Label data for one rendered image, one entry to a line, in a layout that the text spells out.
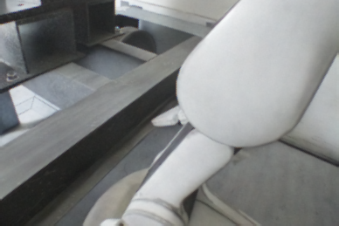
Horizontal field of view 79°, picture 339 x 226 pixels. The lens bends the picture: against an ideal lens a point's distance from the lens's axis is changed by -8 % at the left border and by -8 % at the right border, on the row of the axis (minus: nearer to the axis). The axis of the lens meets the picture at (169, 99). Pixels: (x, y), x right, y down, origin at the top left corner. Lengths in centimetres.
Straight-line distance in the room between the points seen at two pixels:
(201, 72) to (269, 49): 8
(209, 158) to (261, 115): 15
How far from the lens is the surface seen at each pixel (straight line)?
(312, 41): 24
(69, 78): 91
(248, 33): 23
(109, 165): 87
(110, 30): 133
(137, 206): 55
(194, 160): 40
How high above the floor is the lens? 110
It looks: 34 degrees down
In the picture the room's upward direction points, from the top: 9 degrees clockwise
